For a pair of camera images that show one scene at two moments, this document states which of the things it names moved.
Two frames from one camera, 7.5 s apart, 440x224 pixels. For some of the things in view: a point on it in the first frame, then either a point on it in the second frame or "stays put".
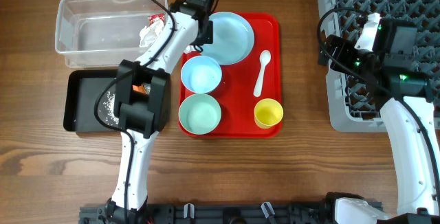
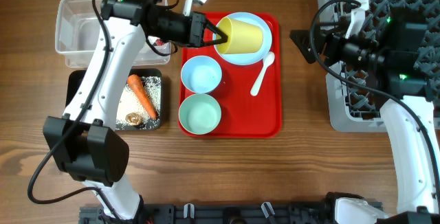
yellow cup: x=268 y=113 to x=242 y=37
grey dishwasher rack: x=345 y=3 stays put
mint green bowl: x=199 y=114 stays put
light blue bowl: x=201 y=74 stays put
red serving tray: x=243 y=84 stays put
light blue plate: x=233 y=38 to x=248 y=58
